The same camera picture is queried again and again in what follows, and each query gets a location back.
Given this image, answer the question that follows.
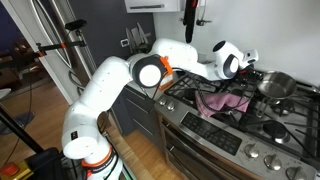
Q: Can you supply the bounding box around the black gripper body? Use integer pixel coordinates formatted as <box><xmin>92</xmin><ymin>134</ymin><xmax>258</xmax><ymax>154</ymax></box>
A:
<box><xmin>243</xmin><ymin>66</ymin><xmax>264</xmax><ymax>79</ymax></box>

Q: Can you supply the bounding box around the silver pot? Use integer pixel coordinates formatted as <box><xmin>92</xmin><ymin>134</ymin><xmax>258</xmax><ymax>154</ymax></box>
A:
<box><xmin>256</xmin><ymin>71</ymin><xmax>297</xmax><ymax>118</ymax></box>

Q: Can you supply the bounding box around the purple cloth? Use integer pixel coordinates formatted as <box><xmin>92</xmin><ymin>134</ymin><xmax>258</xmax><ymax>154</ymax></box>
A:
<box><xmin>195</xmin><ymin>91</ymin><xmax>250</xmax><ymax>117</ymax></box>

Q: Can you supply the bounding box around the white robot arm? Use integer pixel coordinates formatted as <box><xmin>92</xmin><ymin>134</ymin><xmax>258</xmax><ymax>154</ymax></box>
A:
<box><xmin>62</xmin><ymin>38</ymin><xmax>259</xmax><ymax>180</ymax></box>

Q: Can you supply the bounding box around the stainless steel gas stove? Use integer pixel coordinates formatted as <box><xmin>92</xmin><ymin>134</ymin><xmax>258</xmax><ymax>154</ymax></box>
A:
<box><xmin>155</xmin><ymin>71</ymin><xmax>320</xmax><ymax>180</ymax></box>

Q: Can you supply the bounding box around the black oven mitt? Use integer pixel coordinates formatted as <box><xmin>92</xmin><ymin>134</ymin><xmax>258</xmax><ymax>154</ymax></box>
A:
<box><xmin>183</xmin><ymin>0</ymin><xmax>198</xmax><ymax>43</ymax></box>

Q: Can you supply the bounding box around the orange green carton box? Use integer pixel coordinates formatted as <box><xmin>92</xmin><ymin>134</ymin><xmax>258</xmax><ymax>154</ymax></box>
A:
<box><xmin>159</xmin><ymin>74</ymin><xmax>173</xmax><ymax>90</ymax></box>

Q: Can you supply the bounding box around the hanging metal ladle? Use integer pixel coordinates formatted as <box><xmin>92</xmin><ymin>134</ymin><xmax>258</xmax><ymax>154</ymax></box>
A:
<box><xmin>196</xmin><ymin>0</ymin><xmax>211</xmax><ymax>26</ymax></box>

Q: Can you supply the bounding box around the red emergency stop button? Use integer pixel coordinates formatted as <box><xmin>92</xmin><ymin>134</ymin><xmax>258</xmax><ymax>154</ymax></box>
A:
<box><xmin>0</xmin><ymin>162</ymin><xmax>19</xmax><ymax>176</ymax></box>

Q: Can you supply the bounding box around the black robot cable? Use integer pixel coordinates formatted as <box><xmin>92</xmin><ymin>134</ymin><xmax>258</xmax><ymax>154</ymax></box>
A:
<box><xmin>139</xmin><ymin>66</ymin><xmax>261</xmax><ymax>113</ymax></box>

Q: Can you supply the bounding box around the black camera tripod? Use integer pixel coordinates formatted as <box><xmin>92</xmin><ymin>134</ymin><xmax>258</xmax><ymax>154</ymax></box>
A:
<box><xmin>35</xmin><ymin>19</ymin><xmax>87</xmax><ymax>57</ymax></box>

